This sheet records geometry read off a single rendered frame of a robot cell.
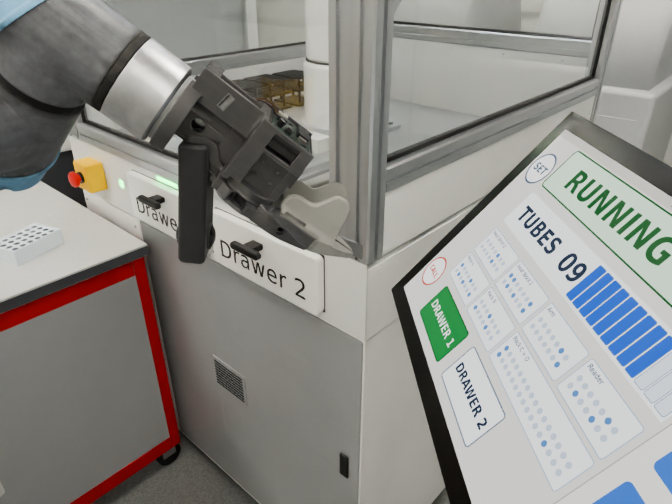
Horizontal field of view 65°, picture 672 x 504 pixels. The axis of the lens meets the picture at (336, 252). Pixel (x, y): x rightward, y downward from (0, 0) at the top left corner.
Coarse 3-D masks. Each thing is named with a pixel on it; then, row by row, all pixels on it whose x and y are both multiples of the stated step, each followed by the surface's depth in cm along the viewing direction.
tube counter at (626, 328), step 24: (576, 264) 47; (600, 264) 45; (576, 288) 46; (600, 288) 43; (624, 288) 42; (576, 312) 44; (600, 312) 42; (624, 312) 40; (648, 312) 39; (600, 336) 41; (624, 336) 39; (648, 336) 38; (624, 360) 38; (648, 360) 37; (648, 384) 36
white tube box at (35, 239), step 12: (24, 228) 125; (36, 228) 125; (48, 228) 125; (0, 240) 120; (12, 240) 120; (24, 240) 121; (36, 240) 120; (48, 240) 122; (60, 240) 125; (0, 252) 117; (12, 252) 115; (24, 252) 117; (36, 252) 120; (12, 264) 117
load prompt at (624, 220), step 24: (576, 168) 55; (600, 168) 52; (552, 192) 56; (576, 192) 53; (600, 192) 50; (624, 192) 47; (576, 216) 51; (600, 216) 48; (624, 216) 46; (648, 216) 44; (600, 240) 46; (624, 240) 44; (648, 240) 42; (648, 264) 41
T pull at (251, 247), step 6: (252, 240) 95; (234, 246) 94; (240, 246) 93; (246, 246) 93; (252, 246) 93; (258, 246) 93; (240, 252) 93; (246, 252) 92; (252, 252) 91; (258, 252) 91; (252, 258) 91; (258, 258) 91
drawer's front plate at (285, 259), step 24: (216, 216) 101; (216, 240) 104; (240, 240) 98; (264, 240) 93; (240, 264) 102; (264, 264) 96; (288, 264) 91; (312, 264) 86; (288, 288) 94; (312, 288) 89; (312, 312) 91
